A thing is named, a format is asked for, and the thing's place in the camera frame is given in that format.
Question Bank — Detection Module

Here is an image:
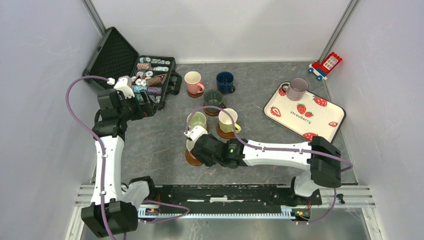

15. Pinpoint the dark brown coaster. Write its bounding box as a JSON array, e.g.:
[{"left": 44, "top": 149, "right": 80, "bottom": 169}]
[{"left": 186, "top": 90, "right": 203, "bottom": 98}]

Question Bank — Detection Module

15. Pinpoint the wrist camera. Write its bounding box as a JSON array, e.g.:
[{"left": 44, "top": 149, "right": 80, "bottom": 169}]
[
  {"left": 107, "top": 75, "right": 135, "bottom": 99},
  {"left": 184, "top": 125, "right": 208, "bottom": 142}
]

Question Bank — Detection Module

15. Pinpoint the dark blue mug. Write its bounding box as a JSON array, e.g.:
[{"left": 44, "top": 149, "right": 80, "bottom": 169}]
[{"left": 216, "top": 71, "right": 236, "bottom": 92}]

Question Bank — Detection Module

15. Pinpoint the black poker chip case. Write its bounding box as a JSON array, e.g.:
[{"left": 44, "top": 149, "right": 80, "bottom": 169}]
[{"left": 82, "top": 27, "right": 182, "bottom": 110}]

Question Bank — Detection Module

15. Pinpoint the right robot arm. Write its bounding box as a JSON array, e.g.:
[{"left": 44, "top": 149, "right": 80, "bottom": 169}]
[{"left": 186, "top": 134, "right": 342, "bottom": 204}]

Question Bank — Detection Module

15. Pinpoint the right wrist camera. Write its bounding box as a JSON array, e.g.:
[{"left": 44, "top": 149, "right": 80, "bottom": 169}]
[{"left": 184, "top": 125, "right": 208, "bottom": 142}]

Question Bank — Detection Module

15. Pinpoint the grooved wooden coaster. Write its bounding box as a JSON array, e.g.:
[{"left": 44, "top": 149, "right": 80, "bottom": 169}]
[{"left": 203, "top": 106, "right": 222, "bottom": 117}]

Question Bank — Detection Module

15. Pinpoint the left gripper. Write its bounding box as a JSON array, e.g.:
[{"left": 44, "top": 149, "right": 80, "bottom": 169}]
[{"left": 117, "top": 89, "right": 158, "bottom": 122}]

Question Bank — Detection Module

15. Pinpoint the strawberry pattern tray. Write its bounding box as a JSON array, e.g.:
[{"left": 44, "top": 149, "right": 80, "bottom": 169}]
[{"left": 263, "top": 81, "right": 346, "bottom": 143}]

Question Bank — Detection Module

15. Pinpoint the mauve mug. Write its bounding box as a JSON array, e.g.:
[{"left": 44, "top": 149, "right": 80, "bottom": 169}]
[{"left": 281, "top": 77, "right": 309, "bottom": 102}]

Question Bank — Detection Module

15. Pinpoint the aluminium frame rail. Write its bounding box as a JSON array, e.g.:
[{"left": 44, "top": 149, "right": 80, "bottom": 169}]
[{"left": 74, "top": 184, "right": 377, "bottom": 220}]

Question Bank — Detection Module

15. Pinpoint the light green mug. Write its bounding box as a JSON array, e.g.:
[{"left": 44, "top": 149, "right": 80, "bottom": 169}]
[{"left": 186, "top": 111, "right": 207, "bottom": 126}]

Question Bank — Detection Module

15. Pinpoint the cream pink mug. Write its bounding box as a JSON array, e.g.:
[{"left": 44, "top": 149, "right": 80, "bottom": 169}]
[{"left": 186, "top": 139, "right": 196, "bottom": 152}]

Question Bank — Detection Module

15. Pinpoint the red blue toy truck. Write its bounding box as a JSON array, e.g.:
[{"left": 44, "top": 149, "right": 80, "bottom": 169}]
[{"left": 307, "top": 52, "right": 343, "bottom": 81}]

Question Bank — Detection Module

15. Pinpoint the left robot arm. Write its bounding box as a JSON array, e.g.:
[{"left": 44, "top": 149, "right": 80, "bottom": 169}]
[{"left": 81, "top": 88, "right": 157, "bottom": 238}]

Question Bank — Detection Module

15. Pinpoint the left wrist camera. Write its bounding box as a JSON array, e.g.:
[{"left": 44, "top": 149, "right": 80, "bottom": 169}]
[{"left": 107, "top": 75, "right": 135, "bottom": 99}]

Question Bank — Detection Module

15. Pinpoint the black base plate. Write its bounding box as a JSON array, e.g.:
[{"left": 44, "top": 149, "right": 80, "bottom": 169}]
[{"left": 147, "top": 184, "right": 323, "bottom": 215}]

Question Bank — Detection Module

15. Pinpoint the dark green mug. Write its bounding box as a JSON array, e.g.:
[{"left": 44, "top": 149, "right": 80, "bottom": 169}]
[{"left": 203, "top": 89, "right": 226, "bottom": 109}]

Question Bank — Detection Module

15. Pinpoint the yellow mug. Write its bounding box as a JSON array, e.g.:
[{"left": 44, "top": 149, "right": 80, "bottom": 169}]
[{"left": 218, "top": 108, "right": 242, "bottom": 134}]

